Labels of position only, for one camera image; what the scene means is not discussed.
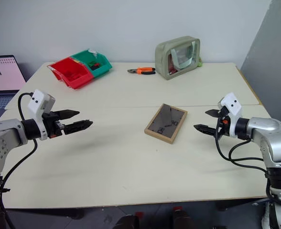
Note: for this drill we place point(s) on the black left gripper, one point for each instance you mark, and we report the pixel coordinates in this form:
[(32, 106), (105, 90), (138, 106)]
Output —
[(51, 125)]

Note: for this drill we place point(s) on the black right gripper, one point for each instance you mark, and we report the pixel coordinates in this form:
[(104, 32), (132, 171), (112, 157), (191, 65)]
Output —
[(224, 127)]

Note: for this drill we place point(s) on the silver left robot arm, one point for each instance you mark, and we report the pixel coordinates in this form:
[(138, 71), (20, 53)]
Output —
[(4, 133)]

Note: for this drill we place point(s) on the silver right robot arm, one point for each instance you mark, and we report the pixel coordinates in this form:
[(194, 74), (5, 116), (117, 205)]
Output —
[(267, 128)]

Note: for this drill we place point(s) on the laptop computer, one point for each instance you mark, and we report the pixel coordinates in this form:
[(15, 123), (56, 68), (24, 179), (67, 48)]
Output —
[(2, 76)]

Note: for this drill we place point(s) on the red plastic storage bin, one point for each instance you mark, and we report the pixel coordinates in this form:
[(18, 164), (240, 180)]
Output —
[(70, 71)]

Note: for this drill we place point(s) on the green plastic storage bin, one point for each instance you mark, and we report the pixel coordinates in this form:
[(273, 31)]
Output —
[(100, 69)]

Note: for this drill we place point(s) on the small green pouch charm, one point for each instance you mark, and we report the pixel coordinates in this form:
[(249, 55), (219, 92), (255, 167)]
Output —
[(199, 63)]

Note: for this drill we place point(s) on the black red parts in green bin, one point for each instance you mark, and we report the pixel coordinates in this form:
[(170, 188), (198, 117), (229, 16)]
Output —
[(94, 64)]

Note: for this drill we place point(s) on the clear plastic bin label holder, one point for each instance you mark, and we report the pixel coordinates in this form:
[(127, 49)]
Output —
[(93, 52)]

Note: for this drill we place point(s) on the khaki clear window pouch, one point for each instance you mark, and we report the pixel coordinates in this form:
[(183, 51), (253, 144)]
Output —
[(178, 57)]

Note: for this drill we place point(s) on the grey partition panel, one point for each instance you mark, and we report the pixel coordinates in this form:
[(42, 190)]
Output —
[(272, 59)]

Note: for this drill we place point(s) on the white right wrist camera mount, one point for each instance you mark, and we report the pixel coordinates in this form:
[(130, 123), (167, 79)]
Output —
[(233, 105)]

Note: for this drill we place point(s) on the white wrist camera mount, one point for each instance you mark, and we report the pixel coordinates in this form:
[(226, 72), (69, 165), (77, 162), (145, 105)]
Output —
[(36, 102), (233, 105)]

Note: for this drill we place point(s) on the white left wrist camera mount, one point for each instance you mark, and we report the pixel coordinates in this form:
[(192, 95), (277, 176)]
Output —
[(36, 102)]

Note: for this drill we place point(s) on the wooden framed tray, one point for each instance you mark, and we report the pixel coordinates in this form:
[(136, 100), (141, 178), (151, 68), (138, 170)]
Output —
[(165, 124)]

